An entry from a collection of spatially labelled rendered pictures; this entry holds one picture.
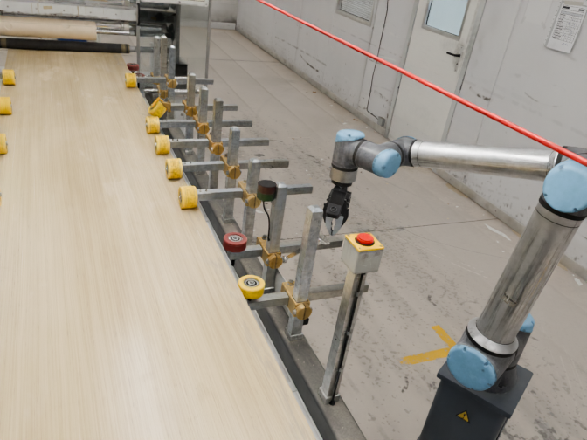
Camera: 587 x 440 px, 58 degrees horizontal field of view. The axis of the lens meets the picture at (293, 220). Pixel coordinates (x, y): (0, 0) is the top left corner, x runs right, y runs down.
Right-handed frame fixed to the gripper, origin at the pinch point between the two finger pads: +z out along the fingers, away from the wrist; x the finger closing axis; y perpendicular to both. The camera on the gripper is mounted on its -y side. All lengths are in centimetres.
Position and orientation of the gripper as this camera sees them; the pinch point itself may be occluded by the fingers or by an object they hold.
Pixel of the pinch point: (331, 232)
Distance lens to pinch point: 185.4
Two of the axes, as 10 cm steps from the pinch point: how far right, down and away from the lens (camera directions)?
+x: -9.5, -2.3, 1.9
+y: 2.7, -4.3, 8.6
